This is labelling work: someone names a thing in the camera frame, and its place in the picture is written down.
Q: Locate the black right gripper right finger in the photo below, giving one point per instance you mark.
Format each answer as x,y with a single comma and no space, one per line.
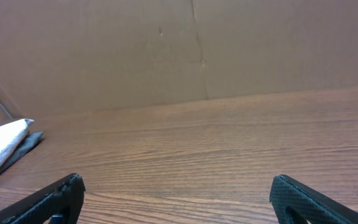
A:
296,203

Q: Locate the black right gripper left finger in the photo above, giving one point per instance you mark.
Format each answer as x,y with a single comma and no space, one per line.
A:
59,202

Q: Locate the grey folded garment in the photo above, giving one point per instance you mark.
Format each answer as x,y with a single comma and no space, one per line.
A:
25,146

